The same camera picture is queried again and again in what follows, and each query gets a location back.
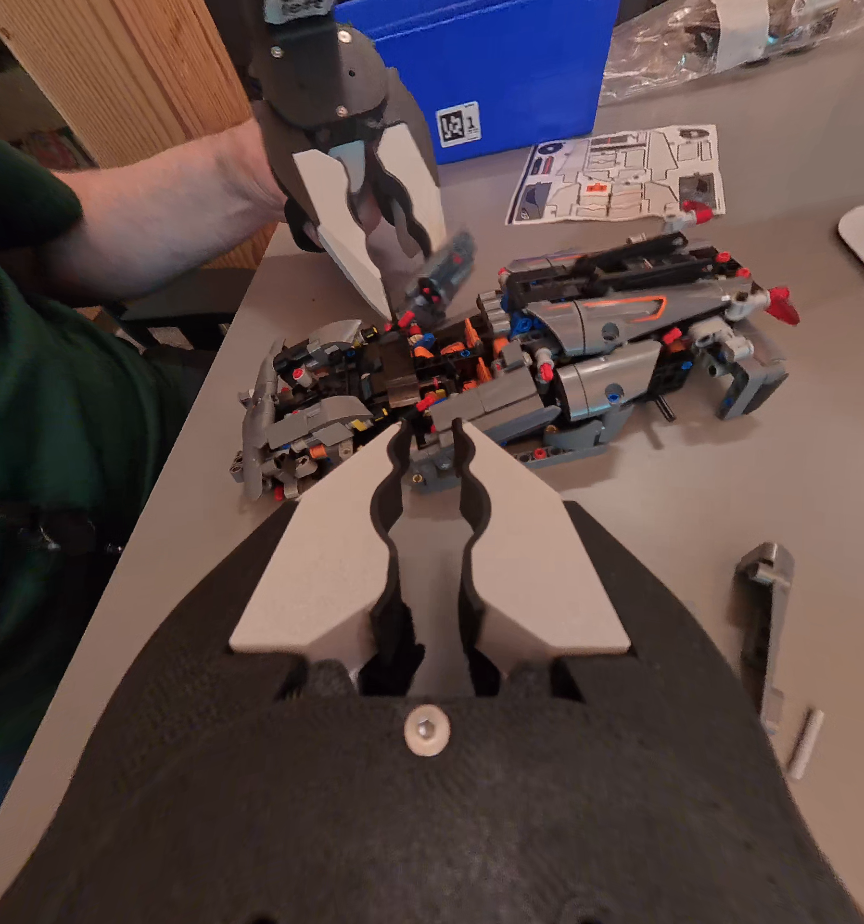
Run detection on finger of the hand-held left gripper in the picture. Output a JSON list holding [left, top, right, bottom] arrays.
[[378, 123, 449, 258], [292, 144, 394, 320]]

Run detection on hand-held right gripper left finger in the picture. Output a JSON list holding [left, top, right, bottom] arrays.
[[229, 421, 413, 697]]

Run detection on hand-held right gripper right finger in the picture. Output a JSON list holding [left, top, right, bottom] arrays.
[[450, 419, 632, 697]]

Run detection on grey lego subassembly red pins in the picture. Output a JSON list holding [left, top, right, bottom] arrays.
[[402, 231, 478, 327]]

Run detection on grey orange lego car model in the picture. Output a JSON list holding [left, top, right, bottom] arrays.
[[233, 204, 801, 502]]

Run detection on person's left forearm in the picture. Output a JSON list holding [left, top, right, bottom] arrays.
[[38, 119, 292, 304]]

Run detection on lego sticker sheet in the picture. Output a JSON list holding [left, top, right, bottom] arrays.
[[506, 124, 726, 226]]

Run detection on long grey lego piece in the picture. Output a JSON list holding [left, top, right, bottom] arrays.
[[735, 543, 795, 735]]

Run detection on light grey lego axle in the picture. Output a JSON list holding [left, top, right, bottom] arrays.
[[788, 709, 826, 781]]

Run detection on blue plastic box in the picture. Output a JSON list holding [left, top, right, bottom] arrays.
[[334, 0, 621, 167]]

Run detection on dark chair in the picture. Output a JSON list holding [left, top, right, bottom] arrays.
[[103, 267, 254, 355]]

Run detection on wooden cabinet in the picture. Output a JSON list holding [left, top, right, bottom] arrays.
[[0, 0, 281, 270]]

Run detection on person in green shirt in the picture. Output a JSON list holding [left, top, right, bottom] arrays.
[[0, 115, 213, 768]]

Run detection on clear plastic bag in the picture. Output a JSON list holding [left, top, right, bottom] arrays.
[[601, 0, 864, 102]]

